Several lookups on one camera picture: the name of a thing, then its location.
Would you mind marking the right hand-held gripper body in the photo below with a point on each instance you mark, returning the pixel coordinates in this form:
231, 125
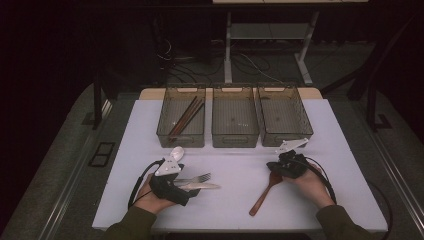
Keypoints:
293, 166

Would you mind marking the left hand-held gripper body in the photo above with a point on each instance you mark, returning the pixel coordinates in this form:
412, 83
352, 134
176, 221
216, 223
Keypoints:
165, 190

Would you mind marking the silver metal fork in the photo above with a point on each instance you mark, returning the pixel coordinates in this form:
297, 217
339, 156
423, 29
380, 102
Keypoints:
201, 178

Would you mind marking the brown wooden spoon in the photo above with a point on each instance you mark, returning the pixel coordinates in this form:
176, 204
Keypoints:
263, 198

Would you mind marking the smoky clear plastic bin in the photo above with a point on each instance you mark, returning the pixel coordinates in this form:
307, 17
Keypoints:
181, 116
283, 116
235, 116

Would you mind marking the person's left hand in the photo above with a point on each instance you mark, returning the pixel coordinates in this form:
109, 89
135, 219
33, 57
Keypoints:
150, 200

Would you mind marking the person's right hand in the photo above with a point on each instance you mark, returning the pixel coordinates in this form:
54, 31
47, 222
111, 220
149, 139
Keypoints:
313, 186

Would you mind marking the silver metal knife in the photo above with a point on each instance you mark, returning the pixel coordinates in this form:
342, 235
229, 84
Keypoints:
208, 186

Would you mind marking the black metal stand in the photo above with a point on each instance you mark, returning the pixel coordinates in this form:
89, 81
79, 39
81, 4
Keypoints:
97, 106
372, 100

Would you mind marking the aluminium floor rail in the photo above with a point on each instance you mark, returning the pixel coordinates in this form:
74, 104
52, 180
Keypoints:
396, 173
66, 186

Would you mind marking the white metal desk frame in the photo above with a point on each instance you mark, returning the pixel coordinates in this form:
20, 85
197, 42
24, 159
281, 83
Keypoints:
228, 50

